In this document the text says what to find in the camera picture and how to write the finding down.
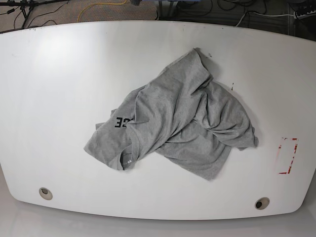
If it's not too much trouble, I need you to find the grey T-shirt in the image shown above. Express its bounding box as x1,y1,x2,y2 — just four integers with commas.
84,49,258,180

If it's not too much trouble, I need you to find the red tape rectangle marking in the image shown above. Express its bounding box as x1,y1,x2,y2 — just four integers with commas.
276,137,298,175

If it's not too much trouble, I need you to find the white power strip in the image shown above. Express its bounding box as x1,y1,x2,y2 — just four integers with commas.
294,5,316,20

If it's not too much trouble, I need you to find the black tripod stand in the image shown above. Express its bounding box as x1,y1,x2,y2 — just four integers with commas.
0,0,69,30

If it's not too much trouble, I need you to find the yellow cable on floor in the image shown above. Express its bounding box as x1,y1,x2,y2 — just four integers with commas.
77,0,127,23

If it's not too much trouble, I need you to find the right table cable grommet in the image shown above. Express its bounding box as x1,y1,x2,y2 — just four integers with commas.
255,197,270,210

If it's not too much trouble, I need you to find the table cable grommet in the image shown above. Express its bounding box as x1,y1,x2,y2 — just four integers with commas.
255,197,270,210
39,188,53,200

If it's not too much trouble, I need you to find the left table cable grommet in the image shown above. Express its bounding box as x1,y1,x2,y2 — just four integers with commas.
39,188,53,200

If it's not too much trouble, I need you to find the white cable on floor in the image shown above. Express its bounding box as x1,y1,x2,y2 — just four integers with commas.
236,11,296,27

